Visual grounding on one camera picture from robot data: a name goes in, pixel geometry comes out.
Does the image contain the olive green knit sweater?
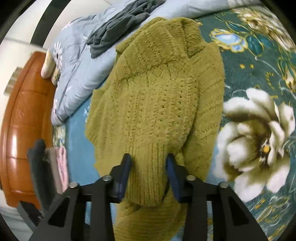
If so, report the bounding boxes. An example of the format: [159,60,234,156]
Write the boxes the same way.
[85,17,224,240]

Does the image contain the pink folded garment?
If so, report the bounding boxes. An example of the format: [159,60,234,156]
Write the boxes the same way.
[45,145,69,194]

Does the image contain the orange wooden headboard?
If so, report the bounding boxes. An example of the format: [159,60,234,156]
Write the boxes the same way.
[1,52,56,208]

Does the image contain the light blue floral duvet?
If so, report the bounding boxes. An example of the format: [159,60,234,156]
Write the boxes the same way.
[49,1,260,126]

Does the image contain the yellow floral pillow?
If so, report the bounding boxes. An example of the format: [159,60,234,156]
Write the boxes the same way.
[51,67,61,86]

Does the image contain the cream floral pillow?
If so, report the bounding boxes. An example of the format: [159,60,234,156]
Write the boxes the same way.
[41,50,56,79]

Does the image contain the dark grey garment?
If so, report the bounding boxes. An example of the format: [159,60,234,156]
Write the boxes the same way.
[87,1,165,59]

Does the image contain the white black wardrobe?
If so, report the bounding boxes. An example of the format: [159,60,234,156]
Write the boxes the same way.
[0,0,75,50]

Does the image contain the wall switch panel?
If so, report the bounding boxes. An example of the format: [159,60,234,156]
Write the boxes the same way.
[4,67,23,96]

